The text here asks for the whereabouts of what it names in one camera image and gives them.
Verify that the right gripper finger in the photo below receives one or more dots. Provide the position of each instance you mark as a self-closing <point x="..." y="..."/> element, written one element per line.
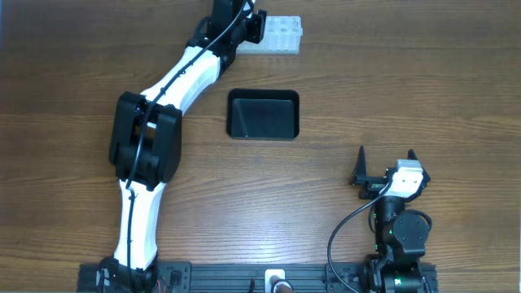
<point x="412" y="154"/>
<point x="360" y="171"/>

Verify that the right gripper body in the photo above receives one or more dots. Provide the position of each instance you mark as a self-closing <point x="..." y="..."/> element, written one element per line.
<point x="372" y="187"/>

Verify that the clear test tube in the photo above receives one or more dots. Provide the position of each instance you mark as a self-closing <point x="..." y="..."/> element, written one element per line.
<point x="240" y="119"/>

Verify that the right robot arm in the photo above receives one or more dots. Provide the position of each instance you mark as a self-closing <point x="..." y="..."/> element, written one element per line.
<point x="403" y="236"/>

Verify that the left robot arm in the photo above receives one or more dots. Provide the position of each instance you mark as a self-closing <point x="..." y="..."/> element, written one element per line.
<point x="191" y="79"/>

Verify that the black tray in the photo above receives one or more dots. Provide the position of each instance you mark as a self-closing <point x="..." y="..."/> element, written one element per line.
<point x="272" y="122"/>

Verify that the white test tube rack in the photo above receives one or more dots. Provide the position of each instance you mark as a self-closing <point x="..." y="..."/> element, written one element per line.
<point x="285" y="36"/>

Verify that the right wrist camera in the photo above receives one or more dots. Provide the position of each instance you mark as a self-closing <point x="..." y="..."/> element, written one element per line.
<point x="406" y="179"/>

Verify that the mounting rail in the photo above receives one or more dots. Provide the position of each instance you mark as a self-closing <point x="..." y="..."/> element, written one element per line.
<point x="236" y="278"/>

